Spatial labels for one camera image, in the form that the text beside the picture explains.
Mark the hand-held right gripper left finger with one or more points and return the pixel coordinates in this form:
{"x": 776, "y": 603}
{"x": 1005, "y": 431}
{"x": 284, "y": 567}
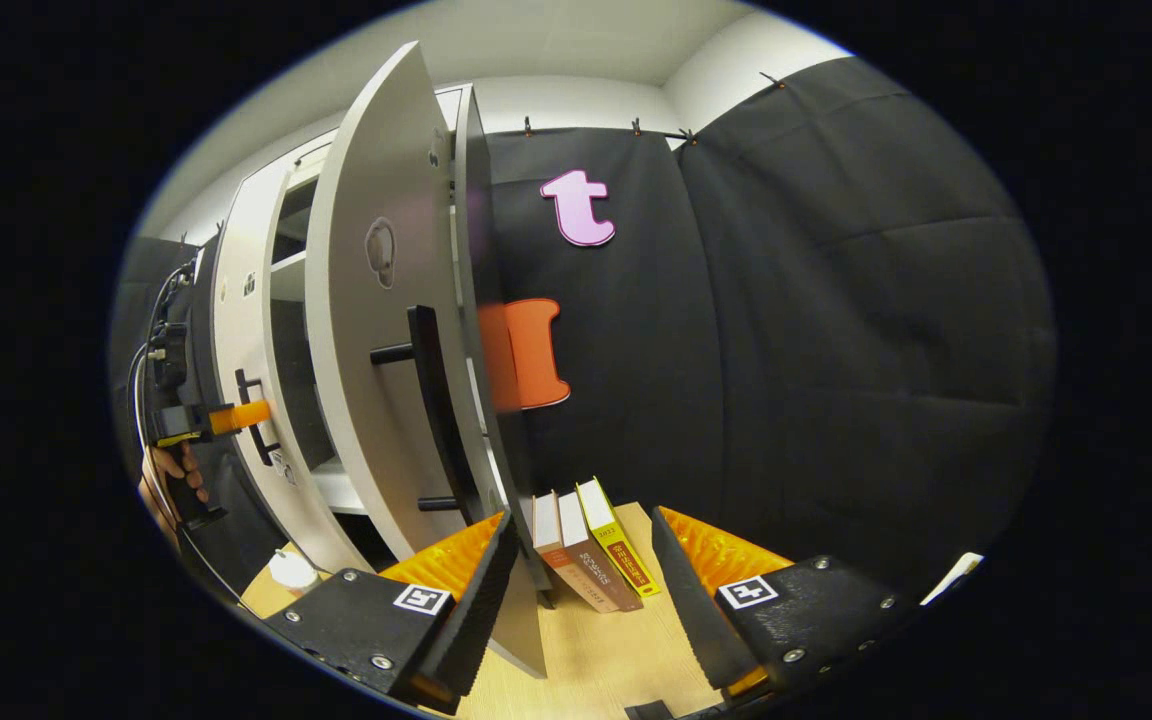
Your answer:
{"x": 481, "y": 610}

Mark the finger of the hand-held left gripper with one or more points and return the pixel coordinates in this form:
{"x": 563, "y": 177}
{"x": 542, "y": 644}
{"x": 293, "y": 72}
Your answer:
{"x": 241, "y": 416}

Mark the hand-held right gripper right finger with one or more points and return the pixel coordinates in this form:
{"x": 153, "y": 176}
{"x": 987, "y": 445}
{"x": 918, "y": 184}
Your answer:
{"x": 696, "y": 610}

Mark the camera-sticker shoe cabinet door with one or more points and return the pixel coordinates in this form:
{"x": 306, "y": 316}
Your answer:
{"x": 236, "y": 330}

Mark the grey double-door shoe cabinet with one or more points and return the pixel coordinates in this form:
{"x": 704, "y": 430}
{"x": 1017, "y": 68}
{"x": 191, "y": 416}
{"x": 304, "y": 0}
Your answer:
{"x": 336, "y": 492}

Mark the cat-sticker shoe cabinet door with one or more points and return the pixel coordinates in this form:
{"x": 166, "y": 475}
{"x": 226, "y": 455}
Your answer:
{"x": 366, "y": 330}

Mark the yellow book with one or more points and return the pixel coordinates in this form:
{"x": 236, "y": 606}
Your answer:
{"x": 626, "y": 560}

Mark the tan book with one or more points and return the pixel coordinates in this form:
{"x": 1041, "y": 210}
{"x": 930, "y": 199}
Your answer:
{"x": 566, "y": 578}

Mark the brown book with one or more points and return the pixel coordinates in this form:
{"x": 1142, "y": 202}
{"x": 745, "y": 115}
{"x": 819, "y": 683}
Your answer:
{"x": 601, "y": 575}

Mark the white round object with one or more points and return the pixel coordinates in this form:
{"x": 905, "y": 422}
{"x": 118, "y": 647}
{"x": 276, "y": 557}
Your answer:
{"x": 293, "y": 572}

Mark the white flat object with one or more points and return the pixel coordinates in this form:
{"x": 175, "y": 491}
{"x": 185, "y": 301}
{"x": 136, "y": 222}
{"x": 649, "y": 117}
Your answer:
{"x": 951, "y": 578}

